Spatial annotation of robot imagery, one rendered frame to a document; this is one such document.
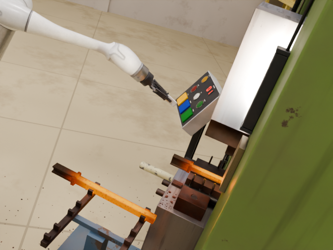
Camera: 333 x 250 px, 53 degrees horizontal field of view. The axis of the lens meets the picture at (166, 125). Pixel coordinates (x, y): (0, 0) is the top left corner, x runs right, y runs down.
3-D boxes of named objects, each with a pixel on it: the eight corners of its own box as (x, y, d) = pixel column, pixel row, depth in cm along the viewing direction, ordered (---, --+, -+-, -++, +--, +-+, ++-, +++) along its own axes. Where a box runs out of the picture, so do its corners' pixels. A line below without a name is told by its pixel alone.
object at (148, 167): (138, 169, 199) (139, 162, 196) (141, 165, 203) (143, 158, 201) (205, 202, 191) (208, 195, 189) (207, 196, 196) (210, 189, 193)
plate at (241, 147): (218, 190, 105) (239, 147, 97) (223, 175, 113) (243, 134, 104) (224, 193, 104) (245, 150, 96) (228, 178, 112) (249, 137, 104)
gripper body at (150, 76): (138, 77, 175) (150, 89, 179) (138, 84, 168) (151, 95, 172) (148, 68, 173) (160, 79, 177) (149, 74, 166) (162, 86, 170)
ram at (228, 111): (204, 128, 112) (252, 9, 93) (224, 93, 145) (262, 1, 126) (327, 181, 105) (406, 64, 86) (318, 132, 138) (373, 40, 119)
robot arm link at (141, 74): (129, 78, 166) (138, 86, 168) (142, 66, 163) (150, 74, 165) (129, 71, 173) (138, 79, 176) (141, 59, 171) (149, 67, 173)
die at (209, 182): (181, 191, 142) (187, 176, 138) (193, 168, 159) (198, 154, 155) (275, 235, 135) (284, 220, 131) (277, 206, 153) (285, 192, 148)
